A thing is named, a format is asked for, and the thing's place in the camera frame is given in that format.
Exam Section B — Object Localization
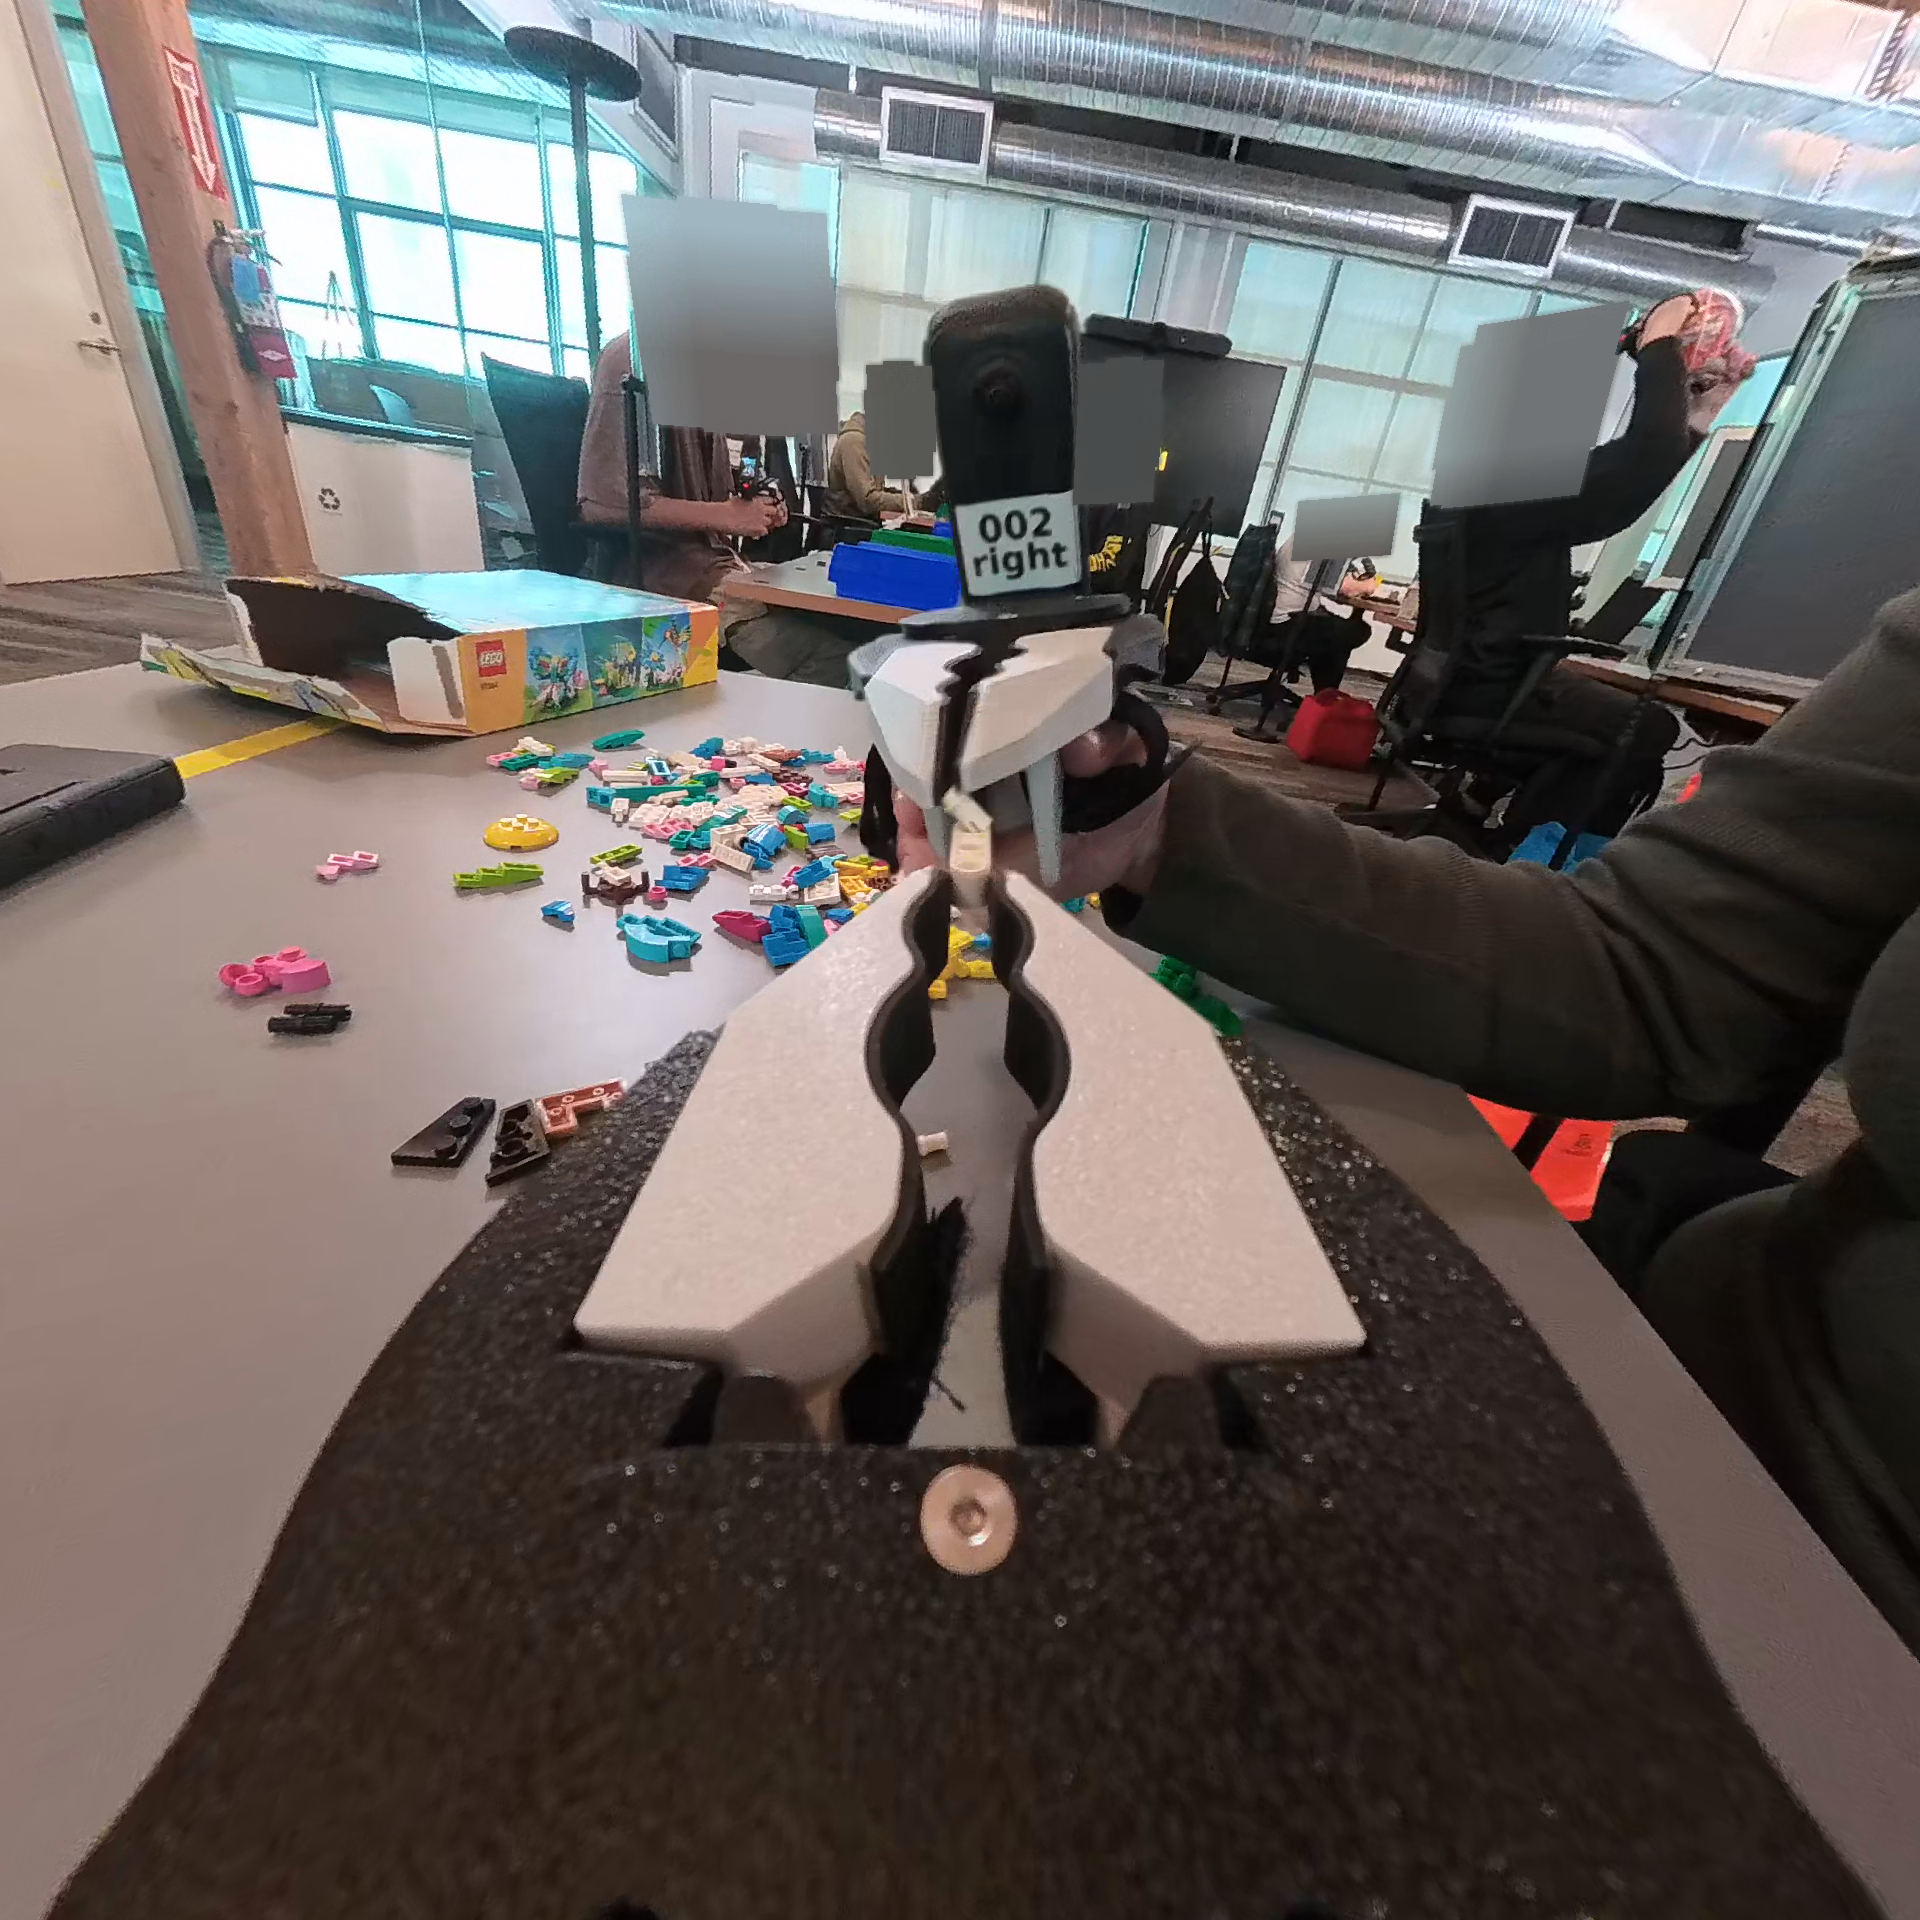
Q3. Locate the black flat box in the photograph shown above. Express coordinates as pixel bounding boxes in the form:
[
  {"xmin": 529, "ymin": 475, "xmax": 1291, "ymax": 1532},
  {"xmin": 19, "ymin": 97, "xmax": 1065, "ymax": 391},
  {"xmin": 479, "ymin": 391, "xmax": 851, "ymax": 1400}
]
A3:
[{"xmin": 0, "ymin": 740, "xmax": 188, "ymax": 896}]

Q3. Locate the yellow tape strip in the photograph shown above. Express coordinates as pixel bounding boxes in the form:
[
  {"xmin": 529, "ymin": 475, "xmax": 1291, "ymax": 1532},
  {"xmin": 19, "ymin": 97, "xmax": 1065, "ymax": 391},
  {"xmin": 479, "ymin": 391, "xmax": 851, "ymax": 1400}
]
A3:
[{"xmin": 172, "ymin": 716, "xmax": 340, "ymax": 780}]

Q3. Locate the white recycling cabinet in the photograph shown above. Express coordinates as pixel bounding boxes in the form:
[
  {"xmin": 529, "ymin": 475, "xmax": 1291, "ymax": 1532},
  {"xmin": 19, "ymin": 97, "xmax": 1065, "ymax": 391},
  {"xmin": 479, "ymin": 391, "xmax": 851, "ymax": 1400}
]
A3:
[{"xmin": 279, "ymin": 401, "xmax": 491, "ymax": 581}]

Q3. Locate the red fire extinguisher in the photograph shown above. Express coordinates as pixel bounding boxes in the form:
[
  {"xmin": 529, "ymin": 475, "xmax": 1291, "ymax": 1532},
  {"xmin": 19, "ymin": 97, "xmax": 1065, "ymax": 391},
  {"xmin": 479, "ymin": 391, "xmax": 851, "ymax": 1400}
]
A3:
[{"xmin": 209, "ymin": 220, "xmax": 299, "ymax": 382}]

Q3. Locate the person's right hand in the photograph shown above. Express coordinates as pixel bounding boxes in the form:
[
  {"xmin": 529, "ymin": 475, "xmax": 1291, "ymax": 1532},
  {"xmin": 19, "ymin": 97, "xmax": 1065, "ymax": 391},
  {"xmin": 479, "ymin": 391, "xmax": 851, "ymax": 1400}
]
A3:
[{"xmin": 891, "ymin": 749, "xmax": 1194, "ymax": 912}]

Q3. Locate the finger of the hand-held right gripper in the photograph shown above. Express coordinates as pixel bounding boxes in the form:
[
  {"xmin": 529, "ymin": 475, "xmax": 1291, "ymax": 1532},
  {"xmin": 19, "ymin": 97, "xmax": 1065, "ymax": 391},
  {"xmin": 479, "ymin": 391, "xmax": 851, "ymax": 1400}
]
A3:
[
  {"xmin": 951, "ymin": 627, "xmax": 1124, "ymax": 804},
  {"xmin": 867, "ymin": 643, "xmax": 982, "ymax": 819}
]

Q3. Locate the toy brick set box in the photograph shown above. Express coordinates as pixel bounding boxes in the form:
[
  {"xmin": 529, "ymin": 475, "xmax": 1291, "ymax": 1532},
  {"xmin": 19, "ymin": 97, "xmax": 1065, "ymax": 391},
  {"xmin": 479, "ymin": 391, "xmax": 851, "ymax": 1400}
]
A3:
[{"xmin": 139, "ymin": 566, "xmax": 723, "ymax": 740}]

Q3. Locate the grey desk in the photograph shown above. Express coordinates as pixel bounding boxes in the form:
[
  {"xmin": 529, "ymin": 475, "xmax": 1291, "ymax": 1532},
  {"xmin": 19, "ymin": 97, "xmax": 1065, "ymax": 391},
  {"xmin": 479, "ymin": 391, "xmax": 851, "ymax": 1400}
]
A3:
[{"xmin": 0, "ymin": 660, "xmax": 1920, "ymax": 1920}]

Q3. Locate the person's right forearm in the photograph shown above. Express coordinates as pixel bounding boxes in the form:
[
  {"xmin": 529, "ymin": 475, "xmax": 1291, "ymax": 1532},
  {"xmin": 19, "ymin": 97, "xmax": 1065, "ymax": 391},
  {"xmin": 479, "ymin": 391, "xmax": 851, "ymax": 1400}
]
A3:
[{"xmin": 1118, "ymin": 584, "xmax": 1920, "ymax": 1128}]

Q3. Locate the light wooden desk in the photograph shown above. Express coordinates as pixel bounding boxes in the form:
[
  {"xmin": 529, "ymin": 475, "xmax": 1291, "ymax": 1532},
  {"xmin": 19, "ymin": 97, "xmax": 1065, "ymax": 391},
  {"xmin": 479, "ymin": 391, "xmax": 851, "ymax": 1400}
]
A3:
[{"xmin": 718, "ymin": 547, "xmax": 963, "ymax": 627}]

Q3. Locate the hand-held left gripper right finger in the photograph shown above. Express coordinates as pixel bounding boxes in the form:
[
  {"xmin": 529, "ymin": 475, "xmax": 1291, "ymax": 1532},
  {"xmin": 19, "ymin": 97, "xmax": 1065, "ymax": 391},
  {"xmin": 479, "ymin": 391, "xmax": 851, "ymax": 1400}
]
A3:
[{"xmin": 986, "ymin": 871, "xmax": 1369, "ymax": 1444}]

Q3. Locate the large dark screen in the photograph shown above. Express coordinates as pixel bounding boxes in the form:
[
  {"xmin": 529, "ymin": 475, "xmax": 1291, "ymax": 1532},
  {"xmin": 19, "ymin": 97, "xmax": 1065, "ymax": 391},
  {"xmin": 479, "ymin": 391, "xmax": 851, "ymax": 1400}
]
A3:
[{"xmin": 1648, "ymin": 253, "xmax": 1920, "ymax": 693}]

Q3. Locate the orange traffic cone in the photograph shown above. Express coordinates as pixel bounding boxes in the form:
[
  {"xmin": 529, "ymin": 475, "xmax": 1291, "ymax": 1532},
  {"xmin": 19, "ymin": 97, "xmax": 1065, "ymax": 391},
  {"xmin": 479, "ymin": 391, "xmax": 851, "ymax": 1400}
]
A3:
[{"xmin": 1467, "ymin": 1093, "xmax": 1623, "ymax": 1224}]

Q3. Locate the pile of colourful toy bricks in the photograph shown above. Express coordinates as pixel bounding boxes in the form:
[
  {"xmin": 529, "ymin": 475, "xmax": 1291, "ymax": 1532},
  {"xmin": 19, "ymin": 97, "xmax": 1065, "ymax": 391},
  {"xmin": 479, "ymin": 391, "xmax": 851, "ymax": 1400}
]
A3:
[{"xmin": 488, "ymin": 726, "xmax": 1001, "ymax": 1006}]

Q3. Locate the black office chair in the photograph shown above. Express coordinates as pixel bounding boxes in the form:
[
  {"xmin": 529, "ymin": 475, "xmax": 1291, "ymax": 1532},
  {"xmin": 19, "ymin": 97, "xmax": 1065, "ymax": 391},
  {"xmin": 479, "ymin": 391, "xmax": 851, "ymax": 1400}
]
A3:
[
  {"xmin": 1372, "ymin": 628, "xmax": 1683, "ymax": 856},
  {"xmin": 479, "ymin": 352, "xmax": 596, "ymax": 581}
]

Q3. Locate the green toy brick plant model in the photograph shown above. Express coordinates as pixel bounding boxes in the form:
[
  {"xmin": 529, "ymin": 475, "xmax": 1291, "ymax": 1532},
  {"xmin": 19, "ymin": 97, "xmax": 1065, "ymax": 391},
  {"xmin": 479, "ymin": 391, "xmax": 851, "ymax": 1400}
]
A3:
[{"xmin": 1151, "ymin": 957, "xmax": 1248, "ymax": 1040}]

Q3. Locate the red plastic canister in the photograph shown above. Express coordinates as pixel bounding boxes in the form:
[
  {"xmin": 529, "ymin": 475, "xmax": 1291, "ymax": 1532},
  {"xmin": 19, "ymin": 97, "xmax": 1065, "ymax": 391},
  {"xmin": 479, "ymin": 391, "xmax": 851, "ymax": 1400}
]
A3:
[{"xmin": 1287, "ymin": 691, "xmax": 1380, "ymax": 771}]

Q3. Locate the long silver air duct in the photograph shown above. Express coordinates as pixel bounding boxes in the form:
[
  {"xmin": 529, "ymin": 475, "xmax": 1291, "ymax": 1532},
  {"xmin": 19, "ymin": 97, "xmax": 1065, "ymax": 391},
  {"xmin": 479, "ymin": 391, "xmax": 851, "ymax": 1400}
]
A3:
[
  {"xmin": 593, "ymin": 0, "xmax": 1920, "ymax": 169},
  {"xmin": 810, "ymin": 86, "xmax": 1776, "ymax": 303}
]

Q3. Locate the wooden post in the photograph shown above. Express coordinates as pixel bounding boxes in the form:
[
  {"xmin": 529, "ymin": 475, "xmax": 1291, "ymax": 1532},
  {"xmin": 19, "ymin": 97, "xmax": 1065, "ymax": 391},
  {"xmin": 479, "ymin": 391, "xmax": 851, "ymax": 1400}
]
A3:
[{"xmin": 80, "ymin": 0, "xmax": 319, "ymax": 581}]

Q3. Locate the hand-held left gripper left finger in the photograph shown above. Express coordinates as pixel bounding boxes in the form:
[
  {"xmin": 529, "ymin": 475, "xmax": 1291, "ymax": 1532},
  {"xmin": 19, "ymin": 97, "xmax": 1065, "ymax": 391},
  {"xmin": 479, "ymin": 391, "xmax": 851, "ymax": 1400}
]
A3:
[{"xmin": 574, "ymin": 871, "xmax": 955, "ymax": 1444}]

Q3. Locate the black monitor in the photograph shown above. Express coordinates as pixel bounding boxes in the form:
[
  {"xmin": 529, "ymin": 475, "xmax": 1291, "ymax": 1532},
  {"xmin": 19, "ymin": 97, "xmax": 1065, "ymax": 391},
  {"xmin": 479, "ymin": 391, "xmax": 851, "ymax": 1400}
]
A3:
[{"xmin": 1079, "ymin": 313, "xmax": 1290, "ymax": 544}]

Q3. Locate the white door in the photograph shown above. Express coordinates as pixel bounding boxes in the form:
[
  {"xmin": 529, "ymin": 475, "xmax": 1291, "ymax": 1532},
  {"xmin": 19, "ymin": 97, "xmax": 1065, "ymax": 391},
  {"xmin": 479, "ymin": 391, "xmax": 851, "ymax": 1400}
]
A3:
[{"xmin": 0, "ymin": 0, "xmax": 209, "ymax": 589}]

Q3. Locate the blue plastic bin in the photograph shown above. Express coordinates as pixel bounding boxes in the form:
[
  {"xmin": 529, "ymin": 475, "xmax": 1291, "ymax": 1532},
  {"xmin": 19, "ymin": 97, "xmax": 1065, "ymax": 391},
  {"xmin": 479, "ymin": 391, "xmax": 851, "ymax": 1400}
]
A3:
[{"xmin": 827, "ymin": 537, "xmax": 963, "ymax": 611}]

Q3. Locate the black floor lamp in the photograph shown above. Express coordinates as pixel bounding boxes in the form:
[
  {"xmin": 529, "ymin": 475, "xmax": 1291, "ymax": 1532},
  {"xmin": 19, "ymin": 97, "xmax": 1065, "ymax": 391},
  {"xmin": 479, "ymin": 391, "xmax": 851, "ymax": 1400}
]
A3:
[{"xmin": 500, "ymin": 22, "xmax": 644, "ymax": 588}]

